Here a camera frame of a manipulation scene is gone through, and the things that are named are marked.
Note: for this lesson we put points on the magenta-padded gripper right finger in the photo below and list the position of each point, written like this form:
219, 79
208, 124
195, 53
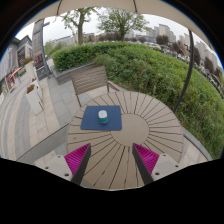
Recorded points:
148, 160

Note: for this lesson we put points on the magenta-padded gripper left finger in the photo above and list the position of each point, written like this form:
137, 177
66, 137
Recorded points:
77, 160

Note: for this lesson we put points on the white and teal computer mouse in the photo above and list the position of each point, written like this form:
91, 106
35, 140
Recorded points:
103, 116

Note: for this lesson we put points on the blue rectangular mouse pad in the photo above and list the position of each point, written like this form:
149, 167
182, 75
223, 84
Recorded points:
90, 120

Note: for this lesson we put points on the white planter with orange flowers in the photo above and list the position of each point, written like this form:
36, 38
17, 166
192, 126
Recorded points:
34, 100

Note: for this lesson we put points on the slatted beige outdoor chair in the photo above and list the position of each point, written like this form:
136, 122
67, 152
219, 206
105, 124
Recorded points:
88, 78

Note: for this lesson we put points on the green hedge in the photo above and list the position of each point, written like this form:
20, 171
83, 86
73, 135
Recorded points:
150, 70

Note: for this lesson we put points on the white planter with green plants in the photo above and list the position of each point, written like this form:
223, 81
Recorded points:
30, 70

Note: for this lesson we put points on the black curved umbrella pole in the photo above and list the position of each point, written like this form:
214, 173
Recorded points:
189, 66

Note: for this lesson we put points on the shopfront building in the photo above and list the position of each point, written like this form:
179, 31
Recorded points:
15, 55

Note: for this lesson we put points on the tall bare-trunk tree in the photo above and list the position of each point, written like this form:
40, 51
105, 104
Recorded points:
80, 35

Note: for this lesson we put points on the group of distant apartment buildings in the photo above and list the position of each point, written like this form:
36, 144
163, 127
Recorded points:
163, 30

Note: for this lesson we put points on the round leafy tree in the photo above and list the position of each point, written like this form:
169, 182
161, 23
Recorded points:
121, 21

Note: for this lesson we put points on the grey banner sign post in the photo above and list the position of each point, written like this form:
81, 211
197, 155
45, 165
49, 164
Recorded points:
37, 40

